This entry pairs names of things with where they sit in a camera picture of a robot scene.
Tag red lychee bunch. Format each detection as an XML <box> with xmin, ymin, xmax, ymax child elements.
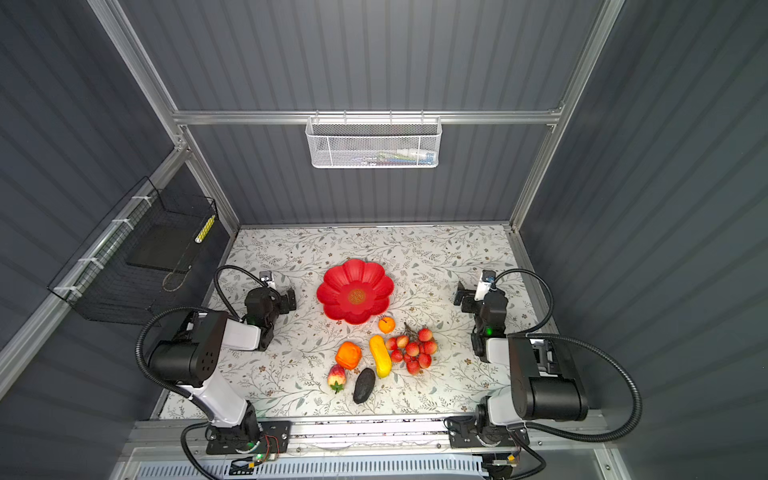
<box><xmin>385</xmin><ymin>324</ymin><xmax>438</xmax><ymax>376</ymax></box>

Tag orange bell pepper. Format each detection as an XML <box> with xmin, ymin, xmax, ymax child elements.
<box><xmin>335</xmin><ymin>341</ymin><xmax>362</xmax><ymax>370</ymax></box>

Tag small orange tangerine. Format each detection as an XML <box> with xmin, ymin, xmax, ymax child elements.
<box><xmin>378</xmin><ymin>316</ymin><xmax>396</xmax><ymax>334</ymax></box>

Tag red-yellow strawberry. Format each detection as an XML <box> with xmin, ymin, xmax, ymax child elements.
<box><xmin>327</xmin><ymin>364</ymin><xmax>346</xmax><ymax>393</ymax></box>

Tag yellow corn-like fruit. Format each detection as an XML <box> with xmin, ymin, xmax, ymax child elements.
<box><xmin>369</xmin><ymin>335</ymin><xmax>392</xmax><ymax>378</ymax></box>

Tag dark avocado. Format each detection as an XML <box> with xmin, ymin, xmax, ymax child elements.
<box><xmin>353</xmin><ymin>368</ymin><xmax>377</xmax><ymax>404</ymax></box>

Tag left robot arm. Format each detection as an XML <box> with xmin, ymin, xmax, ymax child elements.
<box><xmin>135</xmin><ymin>287</ymin><xmax>297</xmax><ymax>436</ymax></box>

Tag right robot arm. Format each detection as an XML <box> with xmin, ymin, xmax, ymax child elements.
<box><xmin>453</xmin><ymin>282</ymin><xmax>589</xmax><ymax>431</ymax></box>

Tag red flower-shaped fruit bowl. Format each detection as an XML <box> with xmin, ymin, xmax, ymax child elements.
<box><xmin>316</xmin><ymin>259</ymin><xmax>395</xmax><ymax>325</ymax></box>

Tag yellow marker pen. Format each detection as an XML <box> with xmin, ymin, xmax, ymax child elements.
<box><xmin>194</xmin><ymin>214</ymin><xmax>216</xmax><ymax>244</ymax></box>

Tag black pad in basket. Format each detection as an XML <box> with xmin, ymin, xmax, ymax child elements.
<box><xmin>126</xmin><ymin>225</ymin><xmax>202</xmax><ymax>273</ymax></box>

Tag white perforated vent strip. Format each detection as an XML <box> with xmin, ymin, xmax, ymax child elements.
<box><xmin>134</xmin><ymin>454</ymin><xmax>487</xmax><ymax>480</ymax></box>

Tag items in white basket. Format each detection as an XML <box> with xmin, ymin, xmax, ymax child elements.
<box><xmin>347</xmin><ymin>148</ymin><xmax>438</xmax><ymax>167</ymax></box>

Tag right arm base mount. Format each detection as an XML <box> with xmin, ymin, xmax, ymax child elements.
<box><xmin>442</xmin><ymin>415</ymin><xmax>530</xmax><ymax>449</ymax></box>

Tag black wire basket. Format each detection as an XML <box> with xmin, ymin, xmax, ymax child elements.
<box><xmin>48</xmin><ymin>182</ymin><xmax>226</xmax><ymax>325</ymax></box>

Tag aluminium rail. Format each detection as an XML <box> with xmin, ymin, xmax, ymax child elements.
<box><xmin>128</xmin><ymin>413</ymin><xmax>607</xmax><ymax>457</ymax></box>

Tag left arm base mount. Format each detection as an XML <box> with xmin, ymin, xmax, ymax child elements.
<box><xmin>205</xmin><ymin>421</ymin><xmax>292</xmax><ymax>455</ymax></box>

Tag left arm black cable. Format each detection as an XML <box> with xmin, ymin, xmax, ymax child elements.
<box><xmin>134</xmin><ymin>264</ymin><xmax>268</xmax><ymax>480</ymax></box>

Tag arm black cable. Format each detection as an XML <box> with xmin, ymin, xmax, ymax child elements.
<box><xmin>134</xmin><ymin>264</ymin><xmax>268</xmax><ymax>480</ymax></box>
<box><xmin>491</xmin><ymin>268</ymin><xmax>643</xmax><ymax>480</ymax></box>

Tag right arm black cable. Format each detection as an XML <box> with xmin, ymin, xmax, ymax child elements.
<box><xmin>491</xmin><ymin>268</ymin><xmax>643</xmax><ymax>480</ymax></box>

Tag white wire mesh basket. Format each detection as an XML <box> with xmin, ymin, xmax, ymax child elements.
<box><xmin>305</xmin><ymin>117</ymin><xmax>443</xmax><ymax>169</ymax></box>

